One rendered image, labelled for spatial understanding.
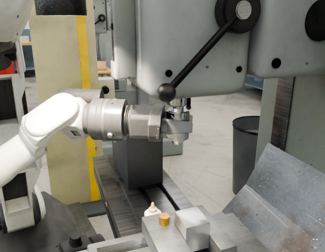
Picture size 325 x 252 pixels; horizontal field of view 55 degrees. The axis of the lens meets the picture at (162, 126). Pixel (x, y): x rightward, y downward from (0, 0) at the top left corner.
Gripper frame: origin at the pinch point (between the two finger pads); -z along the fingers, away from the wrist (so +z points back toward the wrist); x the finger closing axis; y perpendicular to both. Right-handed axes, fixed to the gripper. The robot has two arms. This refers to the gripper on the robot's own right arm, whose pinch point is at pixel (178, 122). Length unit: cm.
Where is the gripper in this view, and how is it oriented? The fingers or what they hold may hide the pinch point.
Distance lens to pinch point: 65.0
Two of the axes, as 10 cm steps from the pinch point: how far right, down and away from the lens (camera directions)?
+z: -10.0, -0.4, 0.8
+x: 0.9, -3.2, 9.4
